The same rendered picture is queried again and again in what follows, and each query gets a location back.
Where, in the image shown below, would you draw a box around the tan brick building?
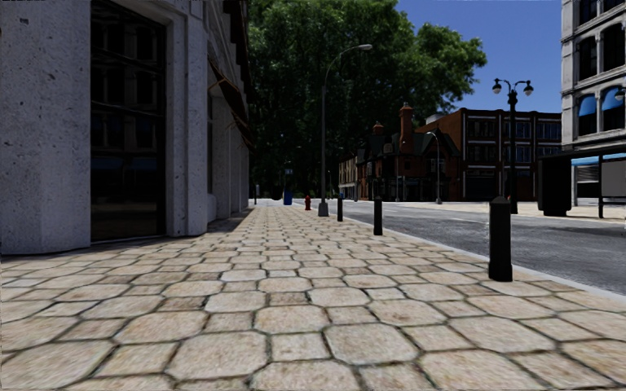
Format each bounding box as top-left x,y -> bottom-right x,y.
337,156 -> 359,200

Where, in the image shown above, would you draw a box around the grey street lamp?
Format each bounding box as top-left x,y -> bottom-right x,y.
317,43 -> 373,218
425,130 -> 443,205

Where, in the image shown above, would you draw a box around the red brick house with chimneys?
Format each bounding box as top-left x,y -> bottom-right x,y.
355,102 -> 463,202

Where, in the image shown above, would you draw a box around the trees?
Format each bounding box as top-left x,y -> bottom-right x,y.
246,0 -> 488,200

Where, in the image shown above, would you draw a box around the red brick building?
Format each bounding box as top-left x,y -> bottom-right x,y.
414,108 -> 563,203

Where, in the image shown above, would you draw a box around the black twin-headed street lamp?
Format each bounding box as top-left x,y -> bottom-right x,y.
492,77 -> 535,215

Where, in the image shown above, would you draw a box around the black bus shelter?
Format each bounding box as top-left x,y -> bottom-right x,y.
536,143 -> 626,219

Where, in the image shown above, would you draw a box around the pale concrete building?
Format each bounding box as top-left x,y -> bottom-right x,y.
0,0 -> 255,257

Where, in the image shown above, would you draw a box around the pale stone building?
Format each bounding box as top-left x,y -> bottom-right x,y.
560,0 -> 626,199

